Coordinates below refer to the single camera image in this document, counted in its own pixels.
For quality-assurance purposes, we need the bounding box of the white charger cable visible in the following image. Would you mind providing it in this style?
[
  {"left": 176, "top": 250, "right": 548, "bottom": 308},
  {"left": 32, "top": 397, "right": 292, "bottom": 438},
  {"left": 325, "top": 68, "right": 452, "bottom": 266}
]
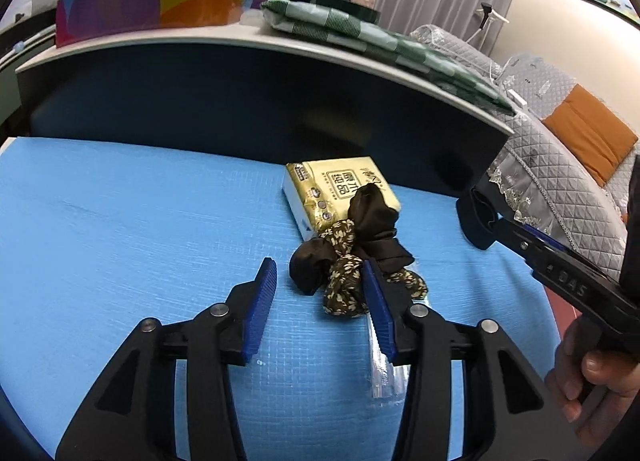
[{"left": 487, "top": 61, "right": 528, "bottom": 112}]

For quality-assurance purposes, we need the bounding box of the clear plastic wrapper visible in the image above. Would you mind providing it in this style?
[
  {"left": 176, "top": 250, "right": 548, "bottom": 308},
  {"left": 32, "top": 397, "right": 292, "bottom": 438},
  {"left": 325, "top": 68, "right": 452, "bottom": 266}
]
[{"left": 367, "top": 286, "right": 431, "bottom": 402}]

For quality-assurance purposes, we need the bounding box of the brown floral hair scrunchie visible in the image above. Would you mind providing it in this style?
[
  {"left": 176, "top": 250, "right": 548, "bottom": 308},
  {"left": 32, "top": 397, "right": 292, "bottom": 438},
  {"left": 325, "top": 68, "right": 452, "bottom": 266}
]
[{"left": 289, "top": 184, "right": 430, "bottom": 318}]

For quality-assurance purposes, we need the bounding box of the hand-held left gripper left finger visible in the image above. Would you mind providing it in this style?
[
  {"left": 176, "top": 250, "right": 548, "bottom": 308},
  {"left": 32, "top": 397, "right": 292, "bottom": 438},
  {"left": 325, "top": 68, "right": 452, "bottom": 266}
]
[{"left": 55, "top": 257, "right": 278, "bottom": 461}]

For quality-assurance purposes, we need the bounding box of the dark blue coffee table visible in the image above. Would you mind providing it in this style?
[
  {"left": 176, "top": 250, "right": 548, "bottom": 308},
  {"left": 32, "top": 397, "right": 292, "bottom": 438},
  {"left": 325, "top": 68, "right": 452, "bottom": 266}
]
[{"left": 15, "top": 21, "right": 516, "bottom": 202}]

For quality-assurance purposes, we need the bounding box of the large orange cushion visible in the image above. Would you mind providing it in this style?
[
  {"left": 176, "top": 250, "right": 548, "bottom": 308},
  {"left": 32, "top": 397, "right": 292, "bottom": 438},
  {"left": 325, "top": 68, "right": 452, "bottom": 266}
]
[{"left": 544, "top": 84, "right": 640, "bottom": 187}]

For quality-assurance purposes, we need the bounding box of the yellow tissue pack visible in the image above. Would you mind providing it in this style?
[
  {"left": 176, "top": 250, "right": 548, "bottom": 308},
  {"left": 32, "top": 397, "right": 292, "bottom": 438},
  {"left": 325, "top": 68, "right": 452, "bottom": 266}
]
[{"left": 282, "top": 156, "right": 401, "bottom": 243}]

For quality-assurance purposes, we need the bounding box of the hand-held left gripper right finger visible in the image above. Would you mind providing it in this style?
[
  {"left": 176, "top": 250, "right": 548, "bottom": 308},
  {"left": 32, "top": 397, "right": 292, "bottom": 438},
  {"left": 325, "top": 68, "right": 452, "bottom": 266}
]
[{"left": 361, "top": 258, "right": 583, "bottom": 461}]

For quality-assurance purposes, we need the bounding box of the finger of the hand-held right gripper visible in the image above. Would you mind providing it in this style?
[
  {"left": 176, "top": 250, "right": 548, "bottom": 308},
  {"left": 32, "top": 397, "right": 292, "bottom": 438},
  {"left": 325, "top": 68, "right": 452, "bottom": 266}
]
[{"left": 480, "top": 211, "right": 571, "bottom": 274}]

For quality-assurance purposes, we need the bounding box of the grey quilted sofa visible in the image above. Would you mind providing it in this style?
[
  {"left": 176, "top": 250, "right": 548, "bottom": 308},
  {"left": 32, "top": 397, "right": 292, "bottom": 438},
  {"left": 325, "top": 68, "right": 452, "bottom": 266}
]
[{"left": 410, "top": 24, "right": 640, "bottom": 292}]

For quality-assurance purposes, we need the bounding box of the green white cabinet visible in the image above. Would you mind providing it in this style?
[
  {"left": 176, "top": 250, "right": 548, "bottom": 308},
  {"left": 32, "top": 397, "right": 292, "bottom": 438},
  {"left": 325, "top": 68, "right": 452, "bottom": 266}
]
[{"left": 0, "top": 24, "right": 56, "bottom": 127}]

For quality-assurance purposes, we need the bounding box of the person's right hand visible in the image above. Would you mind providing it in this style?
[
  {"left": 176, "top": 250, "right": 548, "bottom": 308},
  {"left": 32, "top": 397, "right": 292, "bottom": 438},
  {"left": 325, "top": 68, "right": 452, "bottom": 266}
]
[{"left": 544, "top": 313, "right": 640, "bottom": 434}]

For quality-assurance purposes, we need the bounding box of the green checked cloth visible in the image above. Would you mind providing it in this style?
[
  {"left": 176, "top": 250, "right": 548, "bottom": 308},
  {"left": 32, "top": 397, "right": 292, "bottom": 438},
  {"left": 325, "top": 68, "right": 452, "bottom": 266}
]
[{"left": 261, "top": 0, "right": 513, "bottom": 114}]

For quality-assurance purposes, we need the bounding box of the dark container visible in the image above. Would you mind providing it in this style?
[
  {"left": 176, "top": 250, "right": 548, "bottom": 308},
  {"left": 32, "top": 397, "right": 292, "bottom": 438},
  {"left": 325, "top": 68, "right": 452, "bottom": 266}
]
[{"left": 457, "top": 186, "right": 501, "bottom": 249}]

